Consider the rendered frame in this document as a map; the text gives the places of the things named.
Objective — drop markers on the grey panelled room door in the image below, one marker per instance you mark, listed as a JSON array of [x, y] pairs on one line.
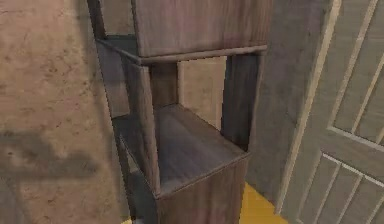
[[346, 150]]

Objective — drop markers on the dark brown wooden shelf unit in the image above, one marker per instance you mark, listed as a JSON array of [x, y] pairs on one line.
[[186, 146]]

